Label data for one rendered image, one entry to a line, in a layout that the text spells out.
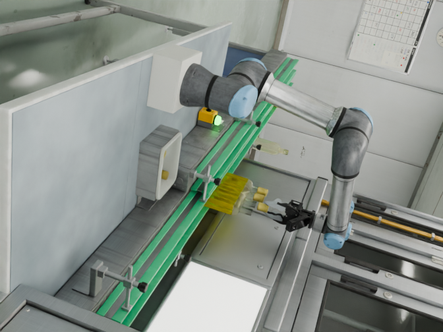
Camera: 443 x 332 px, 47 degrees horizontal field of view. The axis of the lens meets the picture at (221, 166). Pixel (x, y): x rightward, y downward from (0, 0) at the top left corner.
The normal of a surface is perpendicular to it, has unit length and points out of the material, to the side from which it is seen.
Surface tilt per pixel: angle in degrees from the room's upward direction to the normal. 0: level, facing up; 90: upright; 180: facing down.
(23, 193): 0
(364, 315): 90
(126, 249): 90
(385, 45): 90
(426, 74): 90
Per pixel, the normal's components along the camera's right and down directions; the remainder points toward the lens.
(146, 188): -0.33, 0.44
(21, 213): 0.93, 0.30
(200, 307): 0.15, -0.85
